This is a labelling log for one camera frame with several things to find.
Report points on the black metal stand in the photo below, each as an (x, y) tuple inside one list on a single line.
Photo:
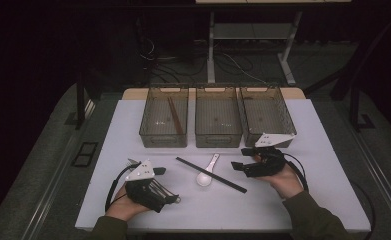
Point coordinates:
[(80, 106), (354, 110)]

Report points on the person's left hand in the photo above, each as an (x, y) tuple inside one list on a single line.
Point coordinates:
[(121, 206)]

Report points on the metal floor rail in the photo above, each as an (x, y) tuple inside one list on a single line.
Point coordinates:
[(379, 176), (54, 186)]

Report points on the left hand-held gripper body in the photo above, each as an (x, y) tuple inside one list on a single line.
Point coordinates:
[(143, 195)]

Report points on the black chopstick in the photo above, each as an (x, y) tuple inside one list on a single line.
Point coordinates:
[(189, 165), (231, 185)]

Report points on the person's right hand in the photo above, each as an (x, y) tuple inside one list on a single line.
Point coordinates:
[(288, 183)]

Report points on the white metal desk frame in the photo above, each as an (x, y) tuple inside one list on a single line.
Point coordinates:
[(211, 50)]

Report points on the clear grey plastic bin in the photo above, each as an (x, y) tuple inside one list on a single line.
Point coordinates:
[(218, 116), (266, 113), (159, 116)]

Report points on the silver metal knife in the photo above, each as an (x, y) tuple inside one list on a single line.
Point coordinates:
[(163, 190)]

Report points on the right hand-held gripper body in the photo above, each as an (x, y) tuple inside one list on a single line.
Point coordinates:
[(269, 165)]

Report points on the white ceramic spoon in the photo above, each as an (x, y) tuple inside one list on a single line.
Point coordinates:
[(204, 179)]

